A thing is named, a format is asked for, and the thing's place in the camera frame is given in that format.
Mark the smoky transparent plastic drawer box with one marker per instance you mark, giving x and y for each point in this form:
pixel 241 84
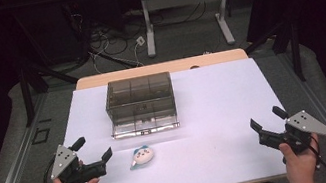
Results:
pixel 141 103

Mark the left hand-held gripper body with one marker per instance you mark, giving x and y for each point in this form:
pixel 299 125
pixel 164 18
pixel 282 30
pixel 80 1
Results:
pixel 63 160

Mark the white and blue plush toy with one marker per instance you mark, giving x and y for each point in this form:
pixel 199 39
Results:
pixel 142 156

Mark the white power adapter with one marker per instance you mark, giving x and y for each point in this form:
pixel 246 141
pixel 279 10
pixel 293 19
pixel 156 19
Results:
pixel 140 40

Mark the white table cover sheet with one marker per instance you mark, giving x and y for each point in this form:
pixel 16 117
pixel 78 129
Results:
pixel 217 102

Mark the black metal stand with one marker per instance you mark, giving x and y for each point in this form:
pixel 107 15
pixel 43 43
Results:
pixel 27 95
pixel 294 48

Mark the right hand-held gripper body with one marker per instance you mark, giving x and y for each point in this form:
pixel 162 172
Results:
pixel 307 125

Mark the person's right hand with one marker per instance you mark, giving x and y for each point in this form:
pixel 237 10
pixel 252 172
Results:
pixel 300 163

